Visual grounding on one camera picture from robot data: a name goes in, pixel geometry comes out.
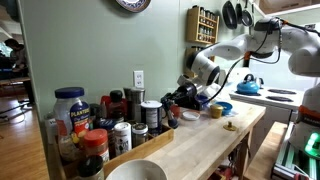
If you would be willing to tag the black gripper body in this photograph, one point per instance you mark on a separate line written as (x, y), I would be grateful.
(188, 96)

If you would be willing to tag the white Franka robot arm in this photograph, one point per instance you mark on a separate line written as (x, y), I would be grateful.
(300, 50)

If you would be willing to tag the red round lid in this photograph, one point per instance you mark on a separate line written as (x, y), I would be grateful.
(175, 110)

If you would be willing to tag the blue plastic container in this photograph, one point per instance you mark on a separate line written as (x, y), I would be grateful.
(202, 99)

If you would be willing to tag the white round plastic lid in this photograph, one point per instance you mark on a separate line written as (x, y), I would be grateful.
(191, 115)

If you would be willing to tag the dark canister white lid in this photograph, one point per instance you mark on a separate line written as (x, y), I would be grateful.
(151, 115)

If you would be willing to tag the blue bowl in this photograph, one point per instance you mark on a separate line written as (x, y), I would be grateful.
(226, 107)

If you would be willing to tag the glass jar silver lid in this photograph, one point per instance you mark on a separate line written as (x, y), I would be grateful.
(139, 134)

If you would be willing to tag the wooden tray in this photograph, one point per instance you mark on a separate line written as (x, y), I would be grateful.
(146, 146)

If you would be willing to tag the wooden butcher block table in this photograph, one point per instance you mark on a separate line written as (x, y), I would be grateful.
(200, 143)

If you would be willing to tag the dark bottle black cap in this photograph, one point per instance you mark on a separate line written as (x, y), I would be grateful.
(116, 103)

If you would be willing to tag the small brass trinket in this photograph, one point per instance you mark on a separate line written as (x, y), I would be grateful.
(230, 126)

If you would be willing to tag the white printed canister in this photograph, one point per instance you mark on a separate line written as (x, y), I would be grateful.
(122, 138)

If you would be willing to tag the black stove burner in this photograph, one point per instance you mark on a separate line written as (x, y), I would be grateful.
(279, 98)
(248, 93)
(282, 91)

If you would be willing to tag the red plastic bottle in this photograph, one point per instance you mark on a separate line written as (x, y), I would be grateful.
(105, 103)

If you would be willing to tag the dark jar blue lid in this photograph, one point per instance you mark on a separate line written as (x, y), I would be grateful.
(106, 133)

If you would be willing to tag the white ceramic bowl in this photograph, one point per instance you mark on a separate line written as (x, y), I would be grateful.
(136, 170)

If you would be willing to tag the large wooden spice rack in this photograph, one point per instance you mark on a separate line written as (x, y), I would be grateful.
(201, 25)

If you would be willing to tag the white stove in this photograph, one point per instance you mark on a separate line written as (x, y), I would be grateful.
(266, 96)

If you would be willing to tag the red lidded spice jar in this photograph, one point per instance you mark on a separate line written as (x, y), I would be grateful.
(96, 143)

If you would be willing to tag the large black hanging pan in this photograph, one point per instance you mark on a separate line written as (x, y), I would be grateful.
(230, 15)

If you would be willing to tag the Planters jar blue lid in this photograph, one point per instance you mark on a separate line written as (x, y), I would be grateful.
(71, 111)

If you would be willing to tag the small jar black lid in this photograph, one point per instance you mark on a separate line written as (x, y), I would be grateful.
(90, 166)

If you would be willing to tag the small black hanging pan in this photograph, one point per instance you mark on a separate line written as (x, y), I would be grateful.
(238, 10)

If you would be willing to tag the medium black hanging pan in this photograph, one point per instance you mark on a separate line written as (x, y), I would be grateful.
(247, 16)

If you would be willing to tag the small amber spice jar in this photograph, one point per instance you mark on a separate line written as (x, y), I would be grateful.
(67, 148)

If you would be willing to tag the small white box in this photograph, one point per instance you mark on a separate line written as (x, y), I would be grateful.
(50, 130)

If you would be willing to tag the person in dark clothes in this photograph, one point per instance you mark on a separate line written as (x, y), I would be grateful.
(18, 63)

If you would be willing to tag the white wall outlet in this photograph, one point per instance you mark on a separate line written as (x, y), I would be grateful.
(138, 79)

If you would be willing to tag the decorative patterned wall plate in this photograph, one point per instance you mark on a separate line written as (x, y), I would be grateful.
(133, 4)

